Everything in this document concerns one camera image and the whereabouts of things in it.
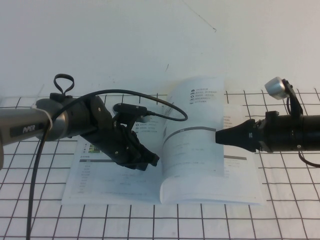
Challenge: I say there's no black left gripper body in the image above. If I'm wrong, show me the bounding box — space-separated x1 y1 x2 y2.
93 116 141 168

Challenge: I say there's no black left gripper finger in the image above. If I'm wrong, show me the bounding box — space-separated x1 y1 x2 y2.
135 135 161 166
124 155 151 173

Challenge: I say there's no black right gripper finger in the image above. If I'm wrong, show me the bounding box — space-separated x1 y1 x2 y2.
214 136 261 153
214 119 261 138

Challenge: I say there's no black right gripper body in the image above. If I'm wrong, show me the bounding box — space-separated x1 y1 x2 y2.
252 110 304 154

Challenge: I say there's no white product catalogue book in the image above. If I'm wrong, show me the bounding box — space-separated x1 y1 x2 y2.
60 74 265 207

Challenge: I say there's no white black-grid tablecloth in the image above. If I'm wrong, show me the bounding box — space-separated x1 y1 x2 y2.
0 88 320 240

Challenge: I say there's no black left camera mount bracket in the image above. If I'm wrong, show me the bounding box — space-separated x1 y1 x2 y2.
112 113 137 131

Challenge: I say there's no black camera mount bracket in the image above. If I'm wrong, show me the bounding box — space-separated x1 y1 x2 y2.
112 113 137 131
282 78 305 117

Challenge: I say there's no black right camera mount bracket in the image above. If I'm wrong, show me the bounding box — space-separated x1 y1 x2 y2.
282 78 305 117

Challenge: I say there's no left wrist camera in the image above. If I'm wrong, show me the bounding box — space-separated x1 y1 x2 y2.
112 102 149 118

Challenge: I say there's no dark right camera cable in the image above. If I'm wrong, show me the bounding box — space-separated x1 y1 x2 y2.
298 150 320 169

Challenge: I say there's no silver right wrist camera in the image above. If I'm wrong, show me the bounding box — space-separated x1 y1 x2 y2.
264 77 289 101

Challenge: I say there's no black left camera cable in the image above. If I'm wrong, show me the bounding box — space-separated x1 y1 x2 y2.
26 89 189 240

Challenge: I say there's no black strap loop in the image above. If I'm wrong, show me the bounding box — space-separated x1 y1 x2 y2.
53 73 76 97

